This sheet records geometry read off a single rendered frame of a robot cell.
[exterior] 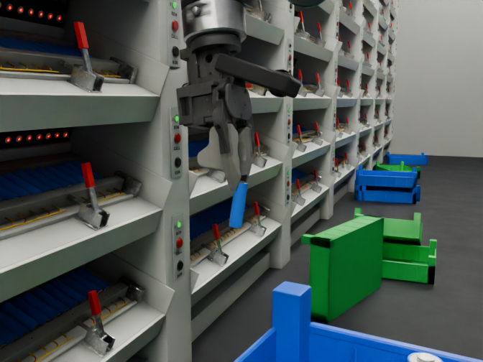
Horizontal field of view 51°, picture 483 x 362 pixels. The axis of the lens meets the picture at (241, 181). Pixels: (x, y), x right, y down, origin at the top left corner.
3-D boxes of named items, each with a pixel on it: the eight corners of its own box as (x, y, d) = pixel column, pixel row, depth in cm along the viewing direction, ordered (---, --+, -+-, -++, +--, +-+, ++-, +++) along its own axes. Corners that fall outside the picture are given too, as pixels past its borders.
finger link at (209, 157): (205, 194, 71) (202, 130, 72) (242, 190, 69) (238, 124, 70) (193, 193, 69) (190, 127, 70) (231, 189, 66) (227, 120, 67)
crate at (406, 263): (435, 263, 160) (436, 239, 159) (434, 284, 142) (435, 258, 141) (341, 253, 171) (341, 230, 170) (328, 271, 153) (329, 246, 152)
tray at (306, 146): (326, 153, 216) (339, 123, 212) (286, 171, 160) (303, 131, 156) (284, 133, 221) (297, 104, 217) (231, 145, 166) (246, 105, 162)
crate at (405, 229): (364, 240, 187) (365, 219, 188) (421, 246, 180) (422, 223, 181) (352, 232, 159) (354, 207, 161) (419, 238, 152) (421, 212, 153)
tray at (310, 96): (328, 108, 213) (341, 77, 209) (287, 110, 157) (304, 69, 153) (285, 90, 218) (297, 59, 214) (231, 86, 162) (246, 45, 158)
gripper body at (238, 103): (207, 133, 77) (200, 56, 77) (257, 125, 73) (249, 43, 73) (178, 129, 70) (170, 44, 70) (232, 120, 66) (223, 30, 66)
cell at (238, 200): (233, 228, 69) (239, 181, 68) (226, 225, 71) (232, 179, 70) (244, 228, 70) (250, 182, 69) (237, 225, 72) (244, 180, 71)
